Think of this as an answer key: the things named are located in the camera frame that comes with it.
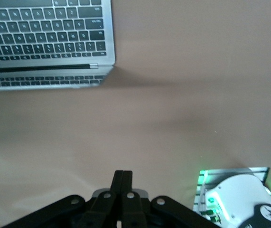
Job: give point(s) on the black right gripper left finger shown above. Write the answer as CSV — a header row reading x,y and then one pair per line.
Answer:
x,y
102,213

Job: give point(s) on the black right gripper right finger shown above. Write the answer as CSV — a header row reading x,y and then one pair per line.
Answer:
x,y
137,213

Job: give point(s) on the silver grey laptop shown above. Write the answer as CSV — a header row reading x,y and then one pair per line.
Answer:
x,y
42,35

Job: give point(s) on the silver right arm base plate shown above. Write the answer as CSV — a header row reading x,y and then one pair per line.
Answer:
x,y
220,174

